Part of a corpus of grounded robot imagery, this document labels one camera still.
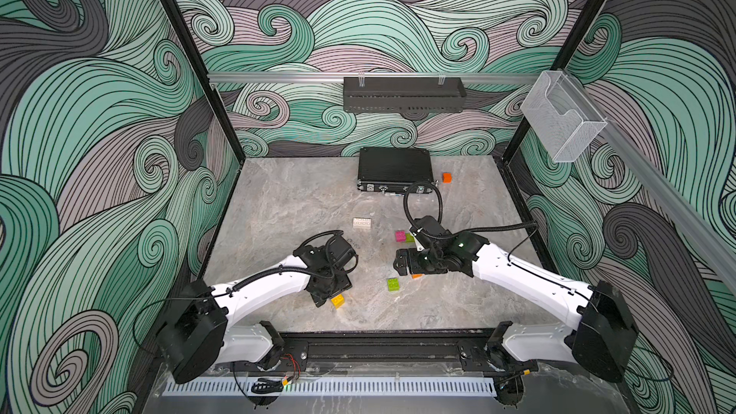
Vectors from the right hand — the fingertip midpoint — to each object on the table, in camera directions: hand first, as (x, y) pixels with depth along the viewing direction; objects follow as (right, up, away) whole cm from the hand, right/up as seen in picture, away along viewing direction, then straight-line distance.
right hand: (405, 267), depth 79 cm
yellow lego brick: (-19, -10, 0) cm, 21 cm away
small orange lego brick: (+22, +26, +33) cm, 47 cm away
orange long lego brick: (+5, -5, +8) cm, 11 cm away
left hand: (-17, -7, +1) cm, 19 cm away
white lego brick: (-12, +9, +18) cm, 24 cm away
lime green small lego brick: (-3, -7, +6) cm, 10 cm away
